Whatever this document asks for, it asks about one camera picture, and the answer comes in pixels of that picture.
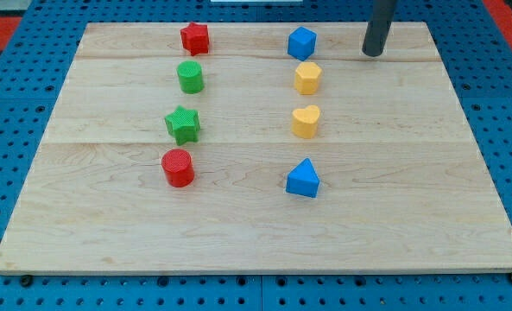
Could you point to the yellow heart block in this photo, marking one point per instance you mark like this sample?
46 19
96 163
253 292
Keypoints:
305 121

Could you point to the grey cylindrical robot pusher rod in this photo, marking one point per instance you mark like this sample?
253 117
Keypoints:
378 27

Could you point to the green star block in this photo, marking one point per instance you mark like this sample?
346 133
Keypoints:
183 125

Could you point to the red cylinder block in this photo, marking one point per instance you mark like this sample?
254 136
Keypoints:
178 167

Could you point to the light wooden board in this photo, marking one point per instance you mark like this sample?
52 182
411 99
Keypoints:
403 186

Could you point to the red star block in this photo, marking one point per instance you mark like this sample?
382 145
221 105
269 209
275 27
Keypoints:
195 38

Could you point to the yellow pentagon block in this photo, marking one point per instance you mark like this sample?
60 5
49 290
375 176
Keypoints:
307 78

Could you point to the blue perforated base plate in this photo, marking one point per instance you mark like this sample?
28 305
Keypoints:
33 66

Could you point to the blue cube block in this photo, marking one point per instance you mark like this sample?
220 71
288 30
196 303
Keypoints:
301 43

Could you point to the green cylinder block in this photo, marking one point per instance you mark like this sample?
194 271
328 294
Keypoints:
190 77

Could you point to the blue triangle block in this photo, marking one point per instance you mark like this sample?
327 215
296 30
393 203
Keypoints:
303 180

